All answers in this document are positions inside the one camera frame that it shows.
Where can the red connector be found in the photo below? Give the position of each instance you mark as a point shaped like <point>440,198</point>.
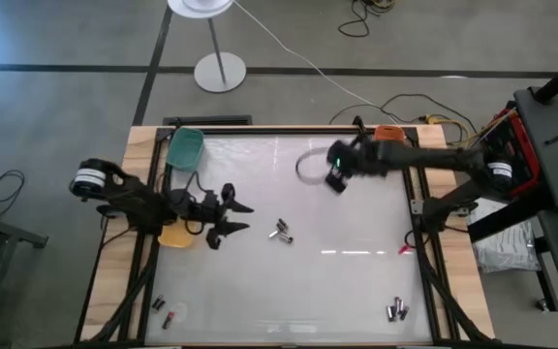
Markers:
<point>404,250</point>

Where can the white pedestal stand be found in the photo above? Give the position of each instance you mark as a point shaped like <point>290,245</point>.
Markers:
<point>220,72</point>

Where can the white plastic bag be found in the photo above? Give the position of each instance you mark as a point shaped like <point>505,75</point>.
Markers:
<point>506,247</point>

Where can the caster wheel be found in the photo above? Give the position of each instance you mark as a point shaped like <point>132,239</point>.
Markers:
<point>543,305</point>

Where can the teal plastic bin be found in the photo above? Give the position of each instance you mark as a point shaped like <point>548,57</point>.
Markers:
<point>185,148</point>

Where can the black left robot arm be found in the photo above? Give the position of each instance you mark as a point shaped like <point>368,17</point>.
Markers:
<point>129,199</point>

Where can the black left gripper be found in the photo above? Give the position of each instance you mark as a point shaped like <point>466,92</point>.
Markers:
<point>211,213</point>

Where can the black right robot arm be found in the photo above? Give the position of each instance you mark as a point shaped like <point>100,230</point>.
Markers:
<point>434,157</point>

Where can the silver metal bracket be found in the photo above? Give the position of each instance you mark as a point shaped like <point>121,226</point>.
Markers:
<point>415,207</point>

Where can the black clamp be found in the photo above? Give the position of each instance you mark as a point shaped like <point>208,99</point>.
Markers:
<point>358,123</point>

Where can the orange plastic bin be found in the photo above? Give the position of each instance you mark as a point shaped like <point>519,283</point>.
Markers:
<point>389,133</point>

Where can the black flat bar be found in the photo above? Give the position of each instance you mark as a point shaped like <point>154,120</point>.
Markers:
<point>211,120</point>

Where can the red and black case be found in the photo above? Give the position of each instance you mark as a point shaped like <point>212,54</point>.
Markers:
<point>526,140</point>

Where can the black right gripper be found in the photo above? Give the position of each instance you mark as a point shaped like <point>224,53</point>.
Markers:
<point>361,157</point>

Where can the yellow plastic bin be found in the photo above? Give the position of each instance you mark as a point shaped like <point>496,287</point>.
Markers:
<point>175,237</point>

